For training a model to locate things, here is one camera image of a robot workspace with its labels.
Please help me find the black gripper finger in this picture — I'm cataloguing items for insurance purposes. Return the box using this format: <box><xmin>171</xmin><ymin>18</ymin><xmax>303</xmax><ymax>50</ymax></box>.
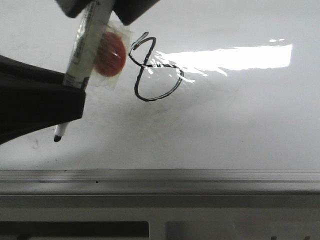
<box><xmin>0</xmin><ymin>56</ymin><xmax>86</xmax><ymax>144</ymax></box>
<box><xmin>55</xmin><ymin>0</ymin><xmax>159</xmax><ymax>26</ymax></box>

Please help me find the white whiteboard marker pen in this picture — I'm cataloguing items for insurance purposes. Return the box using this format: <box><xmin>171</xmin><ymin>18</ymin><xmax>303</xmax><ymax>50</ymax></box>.
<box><xmin>53</xmin><ymin>0</ymin><xmax>116</xmax><ymax>143</ymax></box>

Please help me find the white glossy whiteboard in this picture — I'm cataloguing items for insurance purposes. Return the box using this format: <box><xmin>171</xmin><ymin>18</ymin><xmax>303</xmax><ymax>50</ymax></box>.
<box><xmin>0</xmin><ymin>0</ymin><xmax>320</xmax><ymax>195</ymax></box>

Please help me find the red round magnet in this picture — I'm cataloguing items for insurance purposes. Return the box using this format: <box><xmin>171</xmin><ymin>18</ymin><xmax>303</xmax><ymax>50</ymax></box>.
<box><xmin>94</xmin><ymin>31</ymin><xmax>126</xmax><ymax>77</ymax></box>

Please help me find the grey frame under whiteboard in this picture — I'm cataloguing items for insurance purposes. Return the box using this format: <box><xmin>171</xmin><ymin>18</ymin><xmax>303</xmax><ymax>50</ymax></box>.
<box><xmin>0</xmin><ymin>194</ymin><xmax>320</xmax><ymax>240</ymax></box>

